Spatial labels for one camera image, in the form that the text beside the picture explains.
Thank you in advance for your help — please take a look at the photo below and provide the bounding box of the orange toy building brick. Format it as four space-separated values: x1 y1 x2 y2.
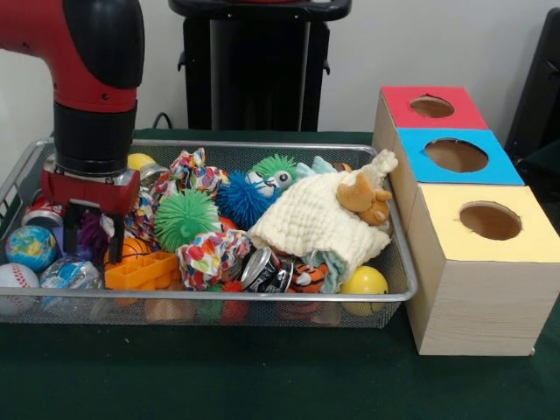
104 251 180 291

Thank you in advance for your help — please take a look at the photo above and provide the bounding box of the green spiky toy with eyes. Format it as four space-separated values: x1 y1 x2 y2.
252 153 299 192

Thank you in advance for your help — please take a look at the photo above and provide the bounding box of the green covered side table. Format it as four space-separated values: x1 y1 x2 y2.
518 140 560 179

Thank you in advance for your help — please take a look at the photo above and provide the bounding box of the white baseball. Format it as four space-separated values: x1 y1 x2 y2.
0 262 40 316

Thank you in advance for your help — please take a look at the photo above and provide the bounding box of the small globe ball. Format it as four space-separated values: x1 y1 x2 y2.
4 225 58 272

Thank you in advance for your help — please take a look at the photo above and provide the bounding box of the small green spiky ball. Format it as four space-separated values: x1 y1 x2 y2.
153 188 223 253

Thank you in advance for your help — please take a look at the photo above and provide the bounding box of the black stand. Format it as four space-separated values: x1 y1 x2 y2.
502 7 560 152

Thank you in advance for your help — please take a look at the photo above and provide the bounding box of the cream knitted cloth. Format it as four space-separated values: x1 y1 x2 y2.
248 148 400 282

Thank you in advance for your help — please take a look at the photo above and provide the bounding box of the wooden box with three holes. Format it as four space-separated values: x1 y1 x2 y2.
372 85 560 357

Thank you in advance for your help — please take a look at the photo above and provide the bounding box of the clear plastic bottle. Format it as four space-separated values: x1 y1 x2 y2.
39 256 104 290

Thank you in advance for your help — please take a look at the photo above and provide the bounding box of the small orange basketball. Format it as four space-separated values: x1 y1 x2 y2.
103 238 152 268

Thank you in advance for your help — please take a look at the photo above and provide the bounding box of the orange plush toy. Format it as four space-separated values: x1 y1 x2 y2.
335 171 394 225

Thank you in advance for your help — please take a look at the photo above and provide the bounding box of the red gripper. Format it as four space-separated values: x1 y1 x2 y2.
40 168 142 264

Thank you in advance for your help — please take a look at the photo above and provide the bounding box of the yellow smooth ball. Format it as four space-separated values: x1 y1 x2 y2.
340 264 389 316

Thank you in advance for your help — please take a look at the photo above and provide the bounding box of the silver mesh bin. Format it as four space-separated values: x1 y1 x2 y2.
0 138 420 329

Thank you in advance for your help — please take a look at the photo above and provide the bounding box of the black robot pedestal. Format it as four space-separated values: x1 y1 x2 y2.
168 0 354 132

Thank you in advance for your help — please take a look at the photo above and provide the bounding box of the large blue spiky ball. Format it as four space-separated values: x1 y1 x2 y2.
216 171 281 228

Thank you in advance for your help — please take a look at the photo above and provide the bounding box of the dark green table cloth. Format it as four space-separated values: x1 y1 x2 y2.
0 128 560 420

